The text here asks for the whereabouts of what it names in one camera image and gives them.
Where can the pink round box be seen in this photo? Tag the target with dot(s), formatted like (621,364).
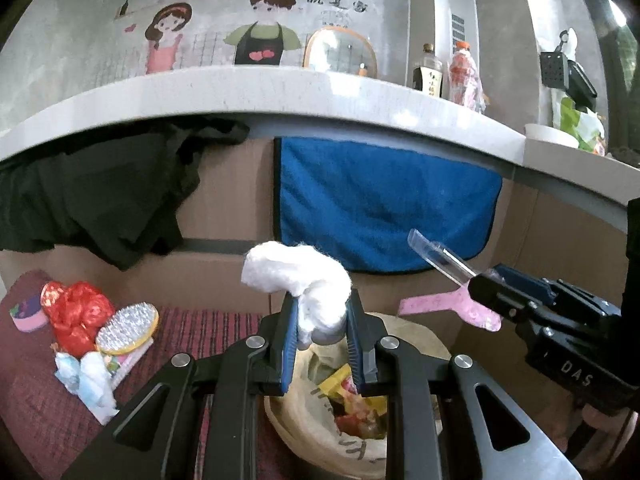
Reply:
(25,312)

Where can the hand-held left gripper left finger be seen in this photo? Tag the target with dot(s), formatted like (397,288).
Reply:
(290,345)

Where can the red drink bottle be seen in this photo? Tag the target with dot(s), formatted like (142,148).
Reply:
(462,80)

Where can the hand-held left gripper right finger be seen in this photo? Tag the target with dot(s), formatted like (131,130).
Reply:
(355,360)

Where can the cartoon wall sticker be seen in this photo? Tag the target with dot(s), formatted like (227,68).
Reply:
(165,40)

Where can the white tissue wad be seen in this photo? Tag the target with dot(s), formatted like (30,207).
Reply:
(300,275)

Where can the glittery oval hair brush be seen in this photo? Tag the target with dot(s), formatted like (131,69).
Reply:
(127,327)

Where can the white wall vent grille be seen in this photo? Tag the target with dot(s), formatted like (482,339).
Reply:
(458,26)

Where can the red plastic bag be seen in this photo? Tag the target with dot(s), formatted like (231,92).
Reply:
(75,315)

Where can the pink packet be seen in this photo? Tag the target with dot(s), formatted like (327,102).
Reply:
(127,365)

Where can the green white plastic bag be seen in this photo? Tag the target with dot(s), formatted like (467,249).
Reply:
(567,120)

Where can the person's right hand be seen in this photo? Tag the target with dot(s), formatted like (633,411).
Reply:
(615,435)

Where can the black cloth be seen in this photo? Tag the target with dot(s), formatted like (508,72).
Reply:
(100,200)

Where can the yellow plastic bin bag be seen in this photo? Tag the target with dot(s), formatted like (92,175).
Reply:
(300,410)

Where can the yellow snack packet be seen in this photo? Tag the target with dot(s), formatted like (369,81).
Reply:
(335,385)

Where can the pink glitter plastic piece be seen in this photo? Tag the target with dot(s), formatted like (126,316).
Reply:
(450,307)

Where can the round wooden framed mirror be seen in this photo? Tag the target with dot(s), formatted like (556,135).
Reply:
(330,52)

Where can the clear plastic tube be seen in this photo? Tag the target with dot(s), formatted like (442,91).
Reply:
(440,255)

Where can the red striped tablecloth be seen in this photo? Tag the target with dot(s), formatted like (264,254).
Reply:
(30,400)

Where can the blue towel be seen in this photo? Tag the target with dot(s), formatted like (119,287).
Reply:
(375,200)

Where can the white bowl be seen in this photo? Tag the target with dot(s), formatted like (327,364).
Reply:
(550,135)

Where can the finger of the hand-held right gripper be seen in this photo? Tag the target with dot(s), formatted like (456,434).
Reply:
(495,295)
(525,280)

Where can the grey stone countertop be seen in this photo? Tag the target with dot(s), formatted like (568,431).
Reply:
(300,95)

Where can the dark sauce bottle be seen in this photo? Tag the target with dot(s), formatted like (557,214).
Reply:
(427,80)

